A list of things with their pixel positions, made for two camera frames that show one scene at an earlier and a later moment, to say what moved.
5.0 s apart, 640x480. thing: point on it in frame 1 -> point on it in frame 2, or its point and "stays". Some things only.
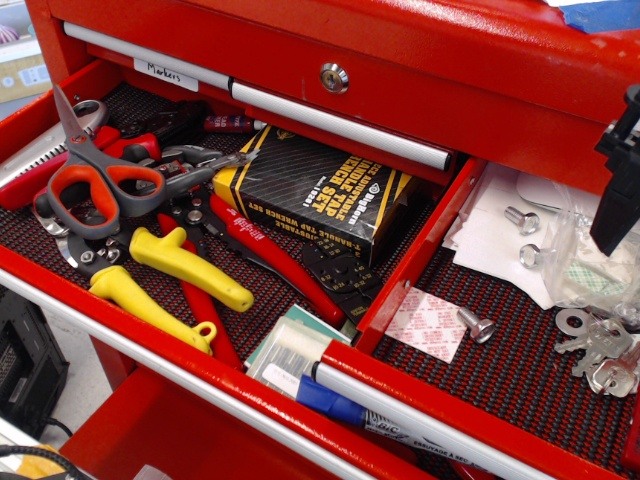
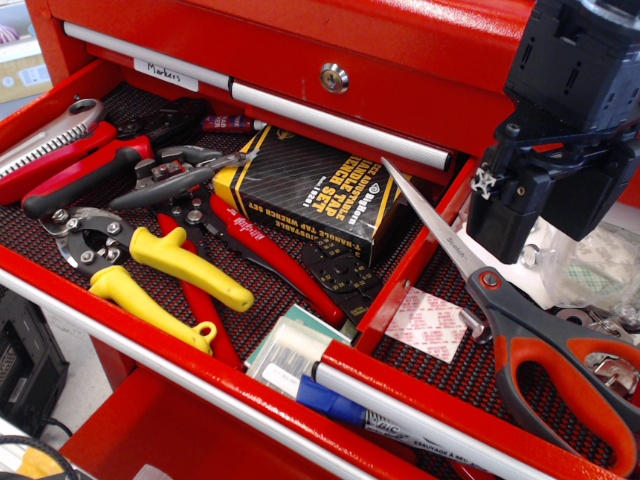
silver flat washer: (562, 317) stays
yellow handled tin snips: (158, 253) stays
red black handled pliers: (132, 148) -> (107, 174)
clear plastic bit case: (291, 351) stays
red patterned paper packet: (429, 325) stays
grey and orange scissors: (89, 195) -> (523, 323)
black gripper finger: (618, 206) -> (573, 97)
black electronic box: (33, 366) stays
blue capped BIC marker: (340, 405) stays
